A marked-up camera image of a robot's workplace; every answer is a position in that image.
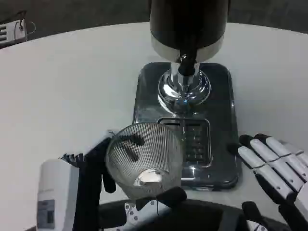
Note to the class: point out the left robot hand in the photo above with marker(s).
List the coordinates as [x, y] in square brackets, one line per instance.
[86, 183]

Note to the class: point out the steel drip tray grid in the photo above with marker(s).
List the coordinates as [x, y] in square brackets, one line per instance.
[196, 144]

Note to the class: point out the black robot torso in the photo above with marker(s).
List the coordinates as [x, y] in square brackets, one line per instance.
[204, 216]

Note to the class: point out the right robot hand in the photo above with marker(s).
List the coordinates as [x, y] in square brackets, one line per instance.
[276, 166]

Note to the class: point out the clear ribbed glass cup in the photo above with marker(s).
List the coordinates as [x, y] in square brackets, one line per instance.
[154, 154]

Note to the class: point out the white box device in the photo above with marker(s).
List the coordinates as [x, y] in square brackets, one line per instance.
[9, 33]

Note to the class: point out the black steel drink dispenser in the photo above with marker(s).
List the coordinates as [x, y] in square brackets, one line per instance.
[187, 24]

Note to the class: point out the steel drip tray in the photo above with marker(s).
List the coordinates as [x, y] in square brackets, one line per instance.
[149, 96]

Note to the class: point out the black dispenser tap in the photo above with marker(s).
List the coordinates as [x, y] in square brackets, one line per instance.
[186, 66]

